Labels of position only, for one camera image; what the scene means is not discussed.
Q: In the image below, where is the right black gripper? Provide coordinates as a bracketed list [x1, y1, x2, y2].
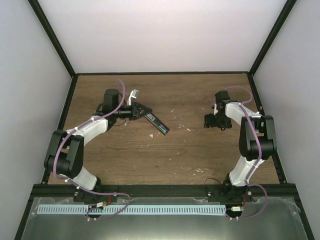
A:
[205, 114, 232, 129]

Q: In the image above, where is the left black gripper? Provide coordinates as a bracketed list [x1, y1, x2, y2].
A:
[113, 102, 152, 121]

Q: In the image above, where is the black remote control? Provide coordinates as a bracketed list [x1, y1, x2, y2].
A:
[148, 113, 170, 136]

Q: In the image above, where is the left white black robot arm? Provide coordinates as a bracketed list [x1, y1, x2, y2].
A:
[44, 88, 153, 202]

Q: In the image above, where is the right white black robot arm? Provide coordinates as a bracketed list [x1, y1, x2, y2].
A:
[204, 90, 277, 202]

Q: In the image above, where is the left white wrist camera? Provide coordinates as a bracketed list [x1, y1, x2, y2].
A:
[127, 89, 139, 106]

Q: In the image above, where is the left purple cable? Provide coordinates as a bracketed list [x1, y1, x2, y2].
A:
[53, 78, 132, 222]

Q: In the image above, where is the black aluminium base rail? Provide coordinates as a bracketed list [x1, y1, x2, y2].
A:
[32, 183, 297, 203]

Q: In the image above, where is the light blue slotted cable duct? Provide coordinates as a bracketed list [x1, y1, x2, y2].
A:
[36, 204, 227, 216]

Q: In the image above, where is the black right frame post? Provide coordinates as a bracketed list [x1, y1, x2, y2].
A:
[249, 0, 298, 76]

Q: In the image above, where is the black frame post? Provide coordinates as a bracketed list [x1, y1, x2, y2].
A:
[249, 0, 298, 76]
[27, 0, 77, 78]

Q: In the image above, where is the black left frame post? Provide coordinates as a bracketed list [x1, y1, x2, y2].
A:
[27, 0, 77, 78]

